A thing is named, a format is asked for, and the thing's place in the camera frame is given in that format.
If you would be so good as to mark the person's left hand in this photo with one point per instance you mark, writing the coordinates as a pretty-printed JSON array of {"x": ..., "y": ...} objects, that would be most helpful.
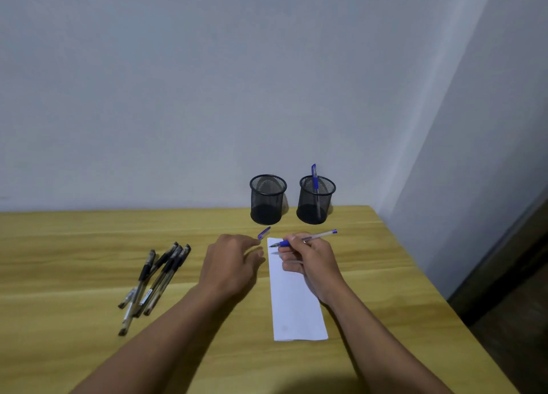
[{"x": 229, "y": 265}]

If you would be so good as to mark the person's right hand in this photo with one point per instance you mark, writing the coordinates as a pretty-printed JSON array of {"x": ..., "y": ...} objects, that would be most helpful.
[{"x": 317, "y": 269}]

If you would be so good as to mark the blue pen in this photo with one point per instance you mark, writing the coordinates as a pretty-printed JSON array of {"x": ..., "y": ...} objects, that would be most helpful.
[
  {"x": 314, "y": 179},
  {"x": 321, "y": 235}
]

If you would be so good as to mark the white paper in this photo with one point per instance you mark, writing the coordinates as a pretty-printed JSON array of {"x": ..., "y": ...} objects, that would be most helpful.
[{"x": 295, "y": 312}]

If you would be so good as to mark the black mesh pen cup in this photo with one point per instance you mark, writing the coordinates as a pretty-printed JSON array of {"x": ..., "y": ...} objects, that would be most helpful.
[
  {"x": 267, "y": 201},
  {"x": 308, "y": 203}
]

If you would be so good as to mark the person's right forearm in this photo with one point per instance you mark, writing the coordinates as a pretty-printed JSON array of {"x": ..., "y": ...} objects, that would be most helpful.
[{"x": 381, "y": 346}]

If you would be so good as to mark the person's left forearm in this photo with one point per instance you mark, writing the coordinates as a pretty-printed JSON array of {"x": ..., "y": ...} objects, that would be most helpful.
[{"x": 154, "y": 346}]

